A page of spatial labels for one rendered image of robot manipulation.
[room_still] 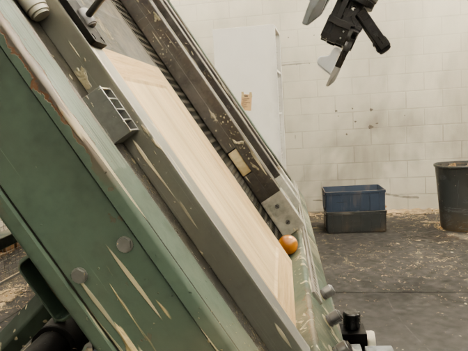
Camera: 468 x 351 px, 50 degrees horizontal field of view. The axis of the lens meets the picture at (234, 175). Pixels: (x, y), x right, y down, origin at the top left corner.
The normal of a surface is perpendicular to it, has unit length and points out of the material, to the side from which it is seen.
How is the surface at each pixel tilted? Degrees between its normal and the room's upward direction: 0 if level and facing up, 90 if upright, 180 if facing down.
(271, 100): 90
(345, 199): 90
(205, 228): 90
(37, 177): 90
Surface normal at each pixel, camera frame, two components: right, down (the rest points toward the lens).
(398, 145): -0.17, 0.13
